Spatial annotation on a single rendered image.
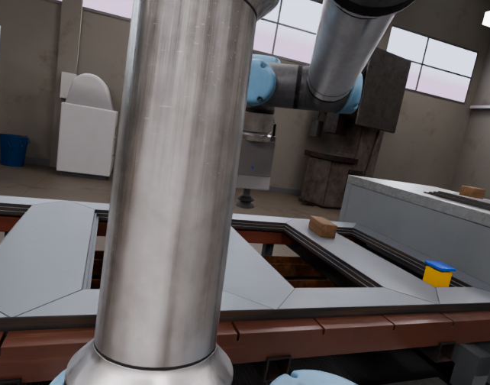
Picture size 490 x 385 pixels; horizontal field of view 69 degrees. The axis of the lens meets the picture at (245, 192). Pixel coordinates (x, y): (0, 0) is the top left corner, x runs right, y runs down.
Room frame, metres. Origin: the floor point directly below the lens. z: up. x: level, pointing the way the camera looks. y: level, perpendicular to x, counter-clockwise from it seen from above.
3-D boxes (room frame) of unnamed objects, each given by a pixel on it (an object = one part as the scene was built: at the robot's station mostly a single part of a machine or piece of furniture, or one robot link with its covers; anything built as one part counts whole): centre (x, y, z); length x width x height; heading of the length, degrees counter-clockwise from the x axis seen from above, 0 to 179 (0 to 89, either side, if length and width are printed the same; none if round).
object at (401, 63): (7.13, -1.75, 1.57); 1.61 x 1.44 x 3.14; 109
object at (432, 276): (1.02, -0.61, 0.78); 0.05 x 0.05 x 0.19; 22
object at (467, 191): (1.65, -1.04, 1.08); 0.10 x 0.06 x 0.05; 121
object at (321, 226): (1.32, -0.31, 0.87); 0.12 x 0.06 x 0.05; 13
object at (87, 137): (5.98, 2.73, 0.83); 0.84 x 0.71 x 1.65; 109
